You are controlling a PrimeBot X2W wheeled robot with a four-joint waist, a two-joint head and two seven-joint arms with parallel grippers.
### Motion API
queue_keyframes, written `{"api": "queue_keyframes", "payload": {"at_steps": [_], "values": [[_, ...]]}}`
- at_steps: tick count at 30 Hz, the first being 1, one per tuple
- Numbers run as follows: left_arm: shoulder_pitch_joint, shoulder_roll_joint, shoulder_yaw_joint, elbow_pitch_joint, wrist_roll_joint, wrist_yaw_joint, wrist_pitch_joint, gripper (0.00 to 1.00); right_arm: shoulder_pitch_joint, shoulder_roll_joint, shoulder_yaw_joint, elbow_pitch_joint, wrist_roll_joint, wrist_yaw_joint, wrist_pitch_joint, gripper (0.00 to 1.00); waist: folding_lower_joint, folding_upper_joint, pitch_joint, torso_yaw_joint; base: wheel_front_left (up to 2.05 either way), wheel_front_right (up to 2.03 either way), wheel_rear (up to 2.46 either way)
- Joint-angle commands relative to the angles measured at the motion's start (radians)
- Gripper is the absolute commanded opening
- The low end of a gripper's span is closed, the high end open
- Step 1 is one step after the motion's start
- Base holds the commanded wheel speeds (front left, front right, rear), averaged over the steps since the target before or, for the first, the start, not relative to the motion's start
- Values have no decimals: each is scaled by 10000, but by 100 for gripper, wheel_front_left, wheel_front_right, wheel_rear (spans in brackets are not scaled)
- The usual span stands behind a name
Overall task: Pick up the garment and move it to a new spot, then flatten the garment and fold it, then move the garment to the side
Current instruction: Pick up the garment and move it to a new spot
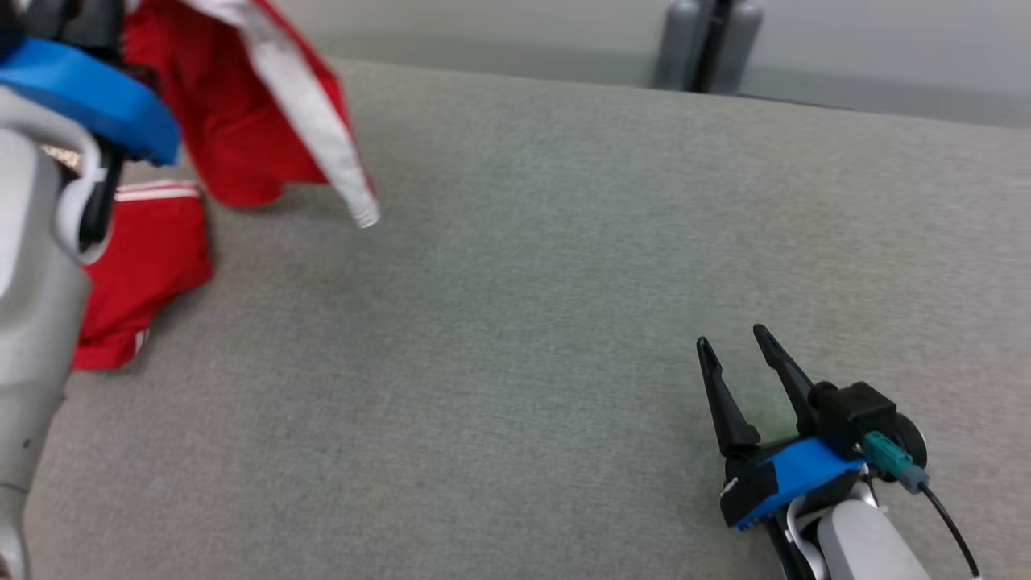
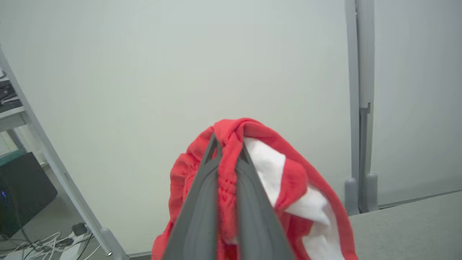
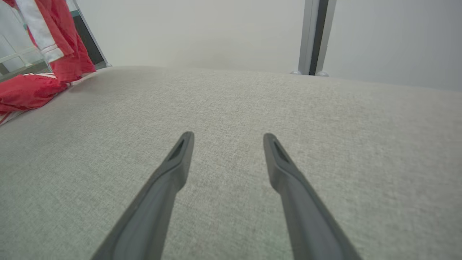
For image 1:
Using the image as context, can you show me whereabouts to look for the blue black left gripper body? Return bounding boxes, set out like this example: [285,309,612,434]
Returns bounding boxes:
[0,0,182,167]

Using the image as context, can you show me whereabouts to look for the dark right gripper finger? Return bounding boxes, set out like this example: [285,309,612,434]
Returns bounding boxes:
[752,323,817,437]
[696,336,762,458]

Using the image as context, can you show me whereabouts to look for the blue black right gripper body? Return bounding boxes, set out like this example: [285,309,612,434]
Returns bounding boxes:
[719,436,867,532]

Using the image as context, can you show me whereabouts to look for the red and white jersey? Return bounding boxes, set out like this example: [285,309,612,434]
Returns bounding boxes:
[121,0,381,230]

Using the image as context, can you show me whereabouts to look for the folded red garment white stripes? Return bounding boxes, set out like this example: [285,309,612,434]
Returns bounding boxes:
[71,180,215,372]

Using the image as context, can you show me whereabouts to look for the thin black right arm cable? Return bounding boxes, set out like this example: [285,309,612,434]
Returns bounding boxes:
[918,483,985,580]

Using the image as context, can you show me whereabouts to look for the grey partition post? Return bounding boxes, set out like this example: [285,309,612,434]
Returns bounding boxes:
[651,0,764,96]

